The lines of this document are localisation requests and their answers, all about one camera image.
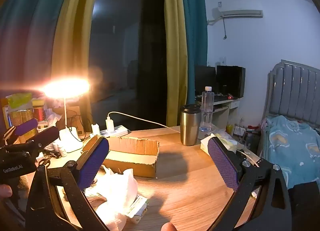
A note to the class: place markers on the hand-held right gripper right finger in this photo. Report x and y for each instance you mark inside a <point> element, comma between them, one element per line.
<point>222,163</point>

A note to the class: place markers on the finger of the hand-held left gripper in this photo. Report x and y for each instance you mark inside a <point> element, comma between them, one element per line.
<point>26,126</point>
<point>47,134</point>

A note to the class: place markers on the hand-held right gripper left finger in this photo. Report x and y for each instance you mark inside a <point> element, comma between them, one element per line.
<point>92,163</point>

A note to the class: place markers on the white paper tissue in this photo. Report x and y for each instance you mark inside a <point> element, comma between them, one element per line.
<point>117,188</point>

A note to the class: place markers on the brown cardboard box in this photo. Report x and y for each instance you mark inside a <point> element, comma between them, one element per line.
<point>135,164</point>

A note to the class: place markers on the person's left hand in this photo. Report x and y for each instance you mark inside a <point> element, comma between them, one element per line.
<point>5,191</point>

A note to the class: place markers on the person's right hand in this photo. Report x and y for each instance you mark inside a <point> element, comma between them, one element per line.
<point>168,227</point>

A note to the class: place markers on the gold tin can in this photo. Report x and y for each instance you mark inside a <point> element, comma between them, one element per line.
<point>21,117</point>

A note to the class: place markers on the crumpled white plastic bag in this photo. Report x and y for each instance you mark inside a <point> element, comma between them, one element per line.
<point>53,119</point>

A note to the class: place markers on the red jar with yellow lid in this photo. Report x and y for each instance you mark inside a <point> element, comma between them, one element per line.
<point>38,112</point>

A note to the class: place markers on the white tissue pack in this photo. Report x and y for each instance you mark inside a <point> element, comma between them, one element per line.
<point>220,142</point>

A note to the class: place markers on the white medicine bottle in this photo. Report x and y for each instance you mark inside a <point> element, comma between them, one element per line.
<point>61,150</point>

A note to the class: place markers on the white desk lamp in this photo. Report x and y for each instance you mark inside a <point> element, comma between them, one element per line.
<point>70,142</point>

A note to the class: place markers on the black scissors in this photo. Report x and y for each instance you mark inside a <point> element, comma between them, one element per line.
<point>45,161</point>

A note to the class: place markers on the green snack bag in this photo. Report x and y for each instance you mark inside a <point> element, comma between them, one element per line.
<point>18,100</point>

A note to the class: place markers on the brown paper bag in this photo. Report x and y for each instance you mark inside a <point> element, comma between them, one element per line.
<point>75,118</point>

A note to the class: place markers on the white charger block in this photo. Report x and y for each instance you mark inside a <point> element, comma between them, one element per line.
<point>95,129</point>

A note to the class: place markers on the white power strip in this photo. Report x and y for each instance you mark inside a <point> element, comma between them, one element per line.
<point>118,131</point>

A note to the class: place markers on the steel tumbler with black lid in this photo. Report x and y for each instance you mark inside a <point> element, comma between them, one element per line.
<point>190,128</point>

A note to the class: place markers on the white computer desk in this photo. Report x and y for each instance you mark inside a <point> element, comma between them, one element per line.
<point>222,113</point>

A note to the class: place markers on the clear plastic water bottle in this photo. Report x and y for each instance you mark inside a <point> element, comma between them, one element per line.
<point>207,106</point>

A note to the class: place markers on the printed tissue packet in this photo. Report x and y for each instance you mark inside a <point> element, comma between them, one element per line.
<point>138,207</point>

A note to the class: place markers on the blue printed blanket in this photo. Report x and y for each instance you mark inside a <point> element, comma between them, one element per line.
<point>292,151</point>

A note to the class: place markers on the black computer monitor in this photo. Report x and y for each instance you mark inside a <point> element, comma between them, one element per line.
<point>205,78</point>

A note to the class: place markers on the yellow curtain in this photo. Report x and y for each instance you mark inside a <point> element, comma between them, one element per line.
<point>67,46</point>
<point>175,58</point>

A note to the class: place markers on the dark cloth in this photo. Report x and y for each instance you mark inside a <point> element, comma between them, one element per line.
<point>307,203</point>

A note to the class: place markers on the grey padded bed headboard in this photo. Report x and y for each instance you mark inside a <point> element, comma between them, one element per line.
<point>292,88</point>

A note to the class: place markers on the teal curtain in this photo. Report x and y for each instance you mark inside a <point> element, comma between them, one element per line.
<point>197,33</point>
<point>30,21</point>

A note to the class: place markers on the dark window glass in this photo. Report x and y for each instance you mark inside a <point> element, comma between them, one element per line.
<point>130,46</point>

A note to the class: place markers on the white air conditioner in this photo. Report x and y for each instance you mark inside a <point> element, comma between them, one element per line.
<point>242,13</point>

